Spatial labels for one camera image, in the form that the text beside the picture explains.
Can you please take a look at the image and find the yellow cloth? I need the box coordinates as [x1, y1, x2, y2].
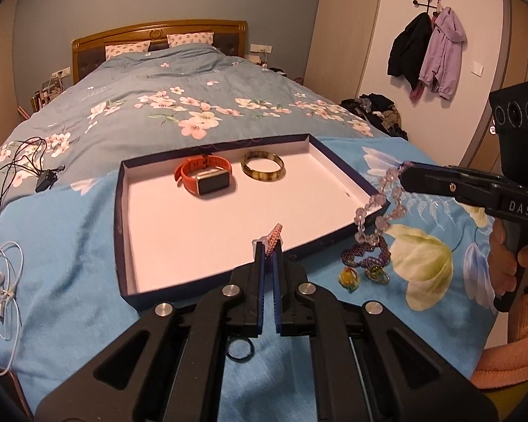
[484, 378, 528, 422]

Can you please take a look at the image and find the dark red garment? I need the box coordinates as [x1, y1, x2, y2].
[408, 80, 427, 104]

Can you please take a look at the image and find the wooden door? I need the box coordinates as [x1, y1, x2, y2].
[460, 0, 528, 172]

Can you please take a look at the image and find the purple bead bracelet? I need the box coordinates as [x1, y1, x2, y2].
[342, 239, 392, 269]

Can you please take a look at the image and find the person's right forearm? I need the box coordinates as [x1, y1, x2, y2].
[471, 266, 528, 390]

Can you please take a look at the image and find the purple jacket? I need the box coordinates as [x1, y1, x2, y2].
[418, 6, 467, 100]

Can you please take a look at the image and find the light blue flower blanket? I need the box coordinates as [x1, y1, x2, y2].
[0, 134, 504, 422]

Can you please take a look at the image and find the person's right hand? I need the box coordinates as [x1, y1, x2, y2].
[488, 222, 528, 300]

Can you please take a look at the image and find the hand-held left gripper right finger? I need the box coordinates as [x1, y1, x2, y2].
[273, 248, 498, 422]

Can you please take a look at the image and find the pile of dark clothes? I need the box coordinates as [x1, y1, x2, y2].
[340, 93, 409, 141]

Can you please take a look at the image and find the orange smartwatch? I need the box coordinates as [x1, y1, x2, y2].
[174, 155, 233, 197]

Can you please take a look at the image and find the patterned white pillow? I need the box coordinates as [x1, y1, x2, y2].
[166, 32, 215, 48]
[105, 40, 152, 61]

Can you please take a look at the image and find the white earphone cable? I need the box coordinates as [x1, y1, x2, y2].
[0, 241, 25, 376]

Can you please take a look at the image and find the wall coat rack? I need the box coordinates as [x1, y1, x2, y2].
[411, 0, 445, 14]

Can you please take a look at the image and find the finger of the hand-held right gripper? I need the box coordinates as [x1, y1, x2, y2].
[400, 162, 504, 203]

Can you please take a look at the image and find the grey-blue floral duvet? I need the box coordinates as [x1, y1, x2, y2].
[0, 44, 375, 229]

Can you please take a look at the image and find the pink braided bracelet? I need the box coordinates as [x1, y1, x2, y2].
[264, 224, 284, 260]

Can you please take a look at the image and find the black ring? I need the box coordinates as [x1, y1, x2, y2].
[226, 338, 255, 363]

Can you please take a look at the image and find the tortoiseshell bangle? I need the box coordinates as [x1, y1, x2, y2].
[240, 151, 286, 182]

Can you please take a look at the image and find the wooden bed headboard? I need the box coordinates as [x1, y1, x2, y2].
[71, 20, 248, 85]

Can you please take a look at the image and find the dark blue tray box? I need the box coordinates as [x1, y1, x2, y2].
[114, 133, 378, 311]

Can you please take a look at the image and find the black cable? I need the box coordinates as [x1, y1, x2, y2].
[0, 137, 67, 225]

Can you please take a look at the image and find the black jacket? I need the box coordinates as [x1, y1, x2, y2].
[387, 11, 433, 91]

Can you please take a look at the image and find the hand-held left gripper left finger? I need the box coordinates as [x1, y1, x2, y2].
[34, 243, 276, 422]

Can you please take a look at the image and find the black adapter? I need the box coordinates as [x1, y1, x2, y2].
[35, 166, 66, 193]

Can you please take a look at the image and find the green bead ring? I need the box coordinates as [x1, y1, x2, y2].
[363, 265, 390, 284]

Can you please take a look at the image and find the clear bead bracelet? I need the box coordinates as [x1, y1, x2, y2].
[353, 164, 412, 247]

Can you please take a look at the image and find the beige wardrobe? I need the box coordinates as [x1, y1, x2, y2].
[306, 0, 385, 102]

